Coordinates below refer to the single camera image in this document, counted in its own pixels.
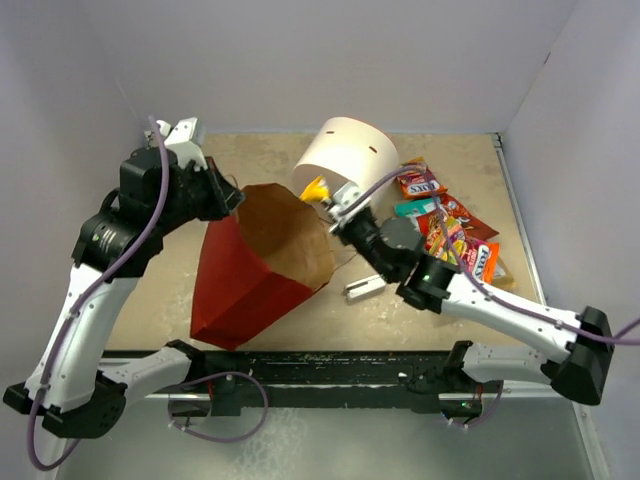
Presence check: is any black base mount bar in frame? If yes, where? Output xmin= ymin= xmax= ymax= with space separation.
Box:
xmin=147 ymin=339 xmax=506 ymax=419

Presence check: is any yellow small snack packet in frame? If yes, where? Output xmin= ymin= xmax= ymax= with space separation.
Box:
xmin=299 ymin=176 xmax=332 ymax=205

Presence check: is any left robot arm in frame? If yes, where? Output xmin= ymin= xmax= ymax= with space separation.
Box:
xmin=3 ymin=147 xmax=244 ymax=439

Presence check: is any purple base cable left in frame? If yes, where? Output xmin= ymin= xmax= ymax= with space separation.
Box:
xmin=167 ymin=370 xmax=271 ymax=444

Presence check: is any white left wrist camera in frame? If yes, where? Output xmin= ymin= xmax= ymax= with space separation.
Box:
xmin=150 ymin=117 xmax=209 ymax=171

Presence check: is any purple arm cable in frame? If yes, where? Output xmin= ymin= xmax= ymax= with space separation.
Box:
xmin=25 ymin=115 xmax=169 ymax=472
xmin=344 ymin=167 xmax=640 ymax=346

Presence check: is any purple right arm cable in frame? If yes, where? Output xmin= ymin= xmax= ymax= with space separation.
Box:
xmin=344 ymin=167 xmax=640 ymax=346

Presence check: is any orange pink fruits candy packet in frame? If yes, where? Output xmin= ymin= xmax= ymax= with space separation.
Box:
xmin=454 ymin=237 xmax=500 ymax=284

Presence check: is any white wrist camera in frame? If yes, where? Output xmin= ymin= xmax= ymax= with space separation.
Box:
xmin=150 ymin=117 xmax=209 ymax=171
xmin=325 ymin=181 xmax=370 ymax=234

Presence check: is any white cylindrical bin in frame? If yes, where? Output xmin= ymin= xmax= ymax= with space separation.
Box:
xmin=292 ymin=117 xmax=400 ymax=195

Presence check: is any red paper bag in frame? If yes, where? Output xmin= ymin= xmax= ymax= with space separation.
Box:
xmin=190 ymin=183 xmax=336 ymax=350

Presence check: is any skittles candy packet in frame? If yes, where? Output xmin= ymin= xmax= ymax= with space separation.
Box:
xmin=397 ymin=157 xmax=448 ymax=200

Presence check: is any colourful fruit candy packet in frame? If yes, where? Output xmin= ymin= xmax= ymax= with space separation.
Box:
xmin=427 ymin=226 xmax=467 ymax=265

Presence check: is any small white stapler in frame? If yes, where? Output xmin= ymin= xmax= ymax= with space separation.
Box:
xmin=343 ymin=275 xmax=387 ymax=304

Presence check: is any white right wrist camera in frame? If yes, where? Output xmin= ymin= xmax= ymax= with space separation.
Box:
xmin=325 ymin=181 xmax=370 ymax=234

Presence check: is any teal white snack packet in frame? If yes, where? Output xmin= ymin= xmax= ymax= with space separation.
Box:
xmin=394 ymin=198 xmax=436 ymax=218

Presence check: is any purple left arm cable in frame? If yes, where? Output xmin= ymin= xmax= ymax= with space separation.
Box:
xmin=25 ymin=115 xmax=169 ymax=472

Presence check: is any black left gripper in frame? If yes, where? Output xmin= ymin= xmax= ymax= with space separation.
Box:
xmin=156 ymin=155 xmax=247 ymax=235

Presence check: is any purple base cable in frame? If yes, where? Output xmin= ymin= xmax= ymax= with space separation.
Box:
xmin=444 ymin=382 xmax=505 ymax=430
xmin=167 ymin=370 xmax=271 ymax=444

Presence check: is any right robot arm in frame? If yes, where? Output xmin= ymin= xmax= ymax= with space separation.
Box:
xmin=331 ymin=208 xmax=614 ymax=406

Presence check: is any tan snack bag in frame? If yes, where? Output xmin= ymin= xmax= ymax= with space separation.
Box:
xmin=492 ymin=258 xmax=517 ymax=291

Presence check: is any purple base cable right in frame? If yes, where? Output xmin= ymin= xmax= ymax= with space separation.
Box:
xmin=444 ymin=382 xmax=505 ymax=430

